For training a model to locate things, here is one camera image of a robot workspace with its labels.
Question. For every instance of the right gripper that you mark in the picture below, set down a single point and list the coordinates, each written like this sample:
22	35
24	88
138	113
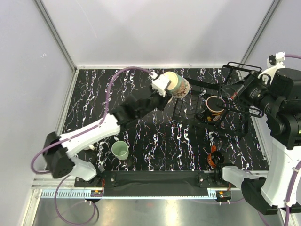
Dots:
240	89

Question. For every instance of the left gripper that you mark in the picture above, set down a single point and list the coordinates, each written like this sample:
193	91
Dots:
164	100

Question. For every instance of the beige printed mug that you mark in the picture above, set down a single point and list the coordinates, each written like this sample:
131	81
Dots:
178	86

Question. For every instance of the black skull mug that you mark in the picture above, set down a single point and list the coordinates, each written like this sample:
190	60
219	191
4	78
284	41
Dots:
211	109

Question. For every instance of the orange black mug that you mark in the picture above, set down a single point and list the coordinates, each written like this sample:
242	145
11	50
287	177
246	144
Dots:
215	157

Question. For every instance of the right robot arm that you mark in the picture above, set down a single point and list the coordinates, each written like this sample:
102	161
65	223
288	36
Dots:
279	98

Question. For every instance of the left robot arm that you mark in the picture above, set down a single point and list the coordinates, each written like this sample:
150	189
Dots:
61	152

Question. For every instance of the green cup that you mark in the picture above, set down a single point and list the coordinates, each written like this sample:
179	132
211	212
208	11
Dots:
120	150

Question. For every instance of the cream cup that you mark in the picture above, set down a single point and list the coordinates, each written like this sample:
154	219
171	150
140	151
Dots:
89	147

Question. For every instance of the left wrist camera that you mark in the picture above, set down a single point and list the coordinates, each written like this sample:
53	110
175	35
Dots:
161	84

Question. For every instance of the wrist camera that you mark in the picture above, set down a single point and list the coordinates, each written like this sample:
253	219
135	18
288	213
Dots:
274	62
161	84

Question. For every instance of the black wire dish rack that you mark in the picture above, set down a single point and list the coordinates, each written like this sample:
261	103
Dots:
236	117

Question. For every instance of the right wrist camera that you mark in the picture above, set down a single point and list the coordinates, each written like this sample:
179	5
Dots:
274	62

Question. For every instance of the slotted cable duct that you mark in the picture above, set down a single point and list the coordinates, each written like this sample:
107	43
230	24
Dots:
109	193

